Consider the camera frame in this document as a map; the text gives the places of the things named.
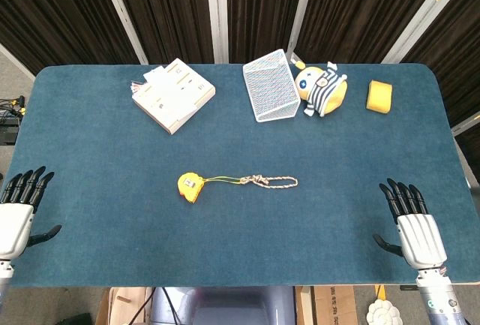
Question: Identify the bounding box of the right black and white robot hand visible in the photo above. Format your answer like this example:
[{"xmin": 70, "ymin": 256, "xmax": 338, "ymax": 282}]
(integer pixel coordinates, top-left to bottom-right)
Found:
[{"xmin": 373, "ymin": 178, "xmax": 449, "ymax": 269}]

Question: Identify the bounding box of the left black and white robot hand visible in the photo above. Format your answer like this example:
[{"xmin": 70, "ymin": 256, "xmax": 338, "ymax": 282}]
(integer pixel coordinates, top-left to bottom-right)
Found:
[{"xmin": 0, "ymin": 166, "xmax": 63, "ymax": 262}]

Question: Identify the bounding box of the beige braided cord loop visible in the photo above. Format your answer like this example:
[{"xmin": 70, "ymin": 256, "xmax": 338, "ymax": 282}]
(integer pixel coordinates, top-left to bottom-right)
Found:
[{"xmin": 239, "ymin": 174, "xmax": 299, "ymax": 190}]

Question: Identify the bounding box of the yellow tape measure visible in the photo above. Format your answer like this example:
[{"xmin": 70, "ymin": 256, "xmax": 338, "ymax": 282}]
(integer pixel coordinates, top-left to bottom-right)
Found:
[{"xmin": 177, "ymin": 173, "xmax": 245, "ymax": 205}]

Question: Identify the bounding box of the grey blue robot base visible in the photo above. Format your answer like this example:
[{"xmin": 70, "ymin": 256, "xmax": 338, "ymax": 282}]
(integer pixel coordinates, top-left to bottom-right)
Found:
[{"xmin": 149, "ymin": 286, "xmax": 297, "ymax": 325}]

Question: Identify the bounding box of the white flower shaped object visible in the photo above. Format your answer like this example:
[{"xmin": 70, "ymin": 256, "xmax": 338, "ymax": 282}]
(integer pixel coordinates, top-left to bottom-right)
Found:
[{"xmin": 366, "ymin": 299, "xmax": 398, "ymax": 325}]

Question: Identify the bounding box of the brown cardboard box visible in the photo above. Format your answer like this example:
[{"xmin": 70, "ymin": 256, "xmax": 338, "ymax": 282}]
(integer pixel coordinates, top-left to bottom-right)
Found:
[{"xmin": 295, "ymin": 285, "xmax": 359, "ymax": 325}]

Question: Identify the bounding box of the light wooden board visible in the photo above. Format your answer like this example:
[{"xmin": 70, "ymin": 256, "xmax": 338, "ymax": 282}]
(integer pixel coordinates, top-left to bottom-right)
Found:
[{"xmin": 95, "ymin": 287, "xmax": 153, "ymax": 325}]

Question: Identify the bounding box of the yellow sponge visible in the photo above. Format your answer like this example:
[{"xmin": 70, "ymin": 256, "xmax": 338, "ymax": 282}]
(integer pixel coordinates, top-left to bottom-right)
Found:
[{"xmin": 365, "ymin": 80, "xmax": 394, "ymax": 113}]

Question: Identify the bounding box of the yellow plush toy striped shirt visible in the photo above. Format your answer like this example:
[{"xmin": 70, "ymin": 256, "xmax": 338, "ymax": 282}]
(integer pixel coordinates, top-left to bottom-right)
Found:
[{"xmin": 292, "ymin": 60, "xmax": 349, "ymax": 118}]

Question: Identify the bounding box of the blue felt table mat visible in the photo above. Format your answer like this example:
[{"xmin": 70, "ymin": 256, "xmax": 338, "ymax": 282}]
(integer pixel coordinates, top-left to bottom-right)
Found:
[{"xmin": 7, "ymin": 62, "xmax": 472, "ymax": 288}]

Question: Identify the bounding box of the white wooden box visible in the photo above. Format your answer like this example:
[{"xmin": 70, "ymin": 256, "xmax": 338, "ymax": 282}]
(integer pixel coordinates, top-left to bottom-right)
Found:
[{"xmin": 130, "ymin": 58, "xmax": 217, "ymax": 136}]

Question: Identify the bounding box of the dark brown curtain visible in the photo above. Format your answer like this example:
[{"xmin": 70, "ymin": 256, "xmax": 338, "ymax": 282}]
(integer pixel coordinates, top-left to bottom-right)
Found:
[{"xmin": 0, "ymin": 0, "xmax": 480, "ymax": 161}]

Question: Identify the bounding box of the black cable bundle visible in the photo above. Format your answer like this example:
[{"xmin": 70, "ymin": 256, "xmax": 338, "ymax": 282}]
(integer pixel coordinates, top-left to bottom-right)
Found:
[{"xmin": 0, "ymin": 95, "xmax": 27, "ymax": 119}]

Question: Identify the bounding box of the white wire mesh basket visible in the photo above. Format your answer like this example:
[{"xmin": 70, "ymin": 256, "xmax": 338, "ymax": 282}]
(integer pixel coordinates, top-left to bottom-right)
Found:
[{"xmin": 242, "ymin": 48, "xmax": 302, "ymax": 123}]

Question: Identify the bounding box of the white frame post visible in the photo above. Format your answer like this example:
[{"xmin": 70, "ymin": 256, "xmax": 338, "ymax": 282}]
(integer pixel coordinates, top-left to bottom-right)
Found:
[
  {"xmin": 286, "ymin": 0, "xmax": 318, "ymax": 59},
  {"xmin": 205, "ymin": 0, "xmax": 230, "ymax": 64},
  {"xmin": 95, "ymin": 0, "xmax": 149, "ymax": 65},
  {"xmin": 382, "ymin": 0, "xmax": 472, "ymax": 64}
]

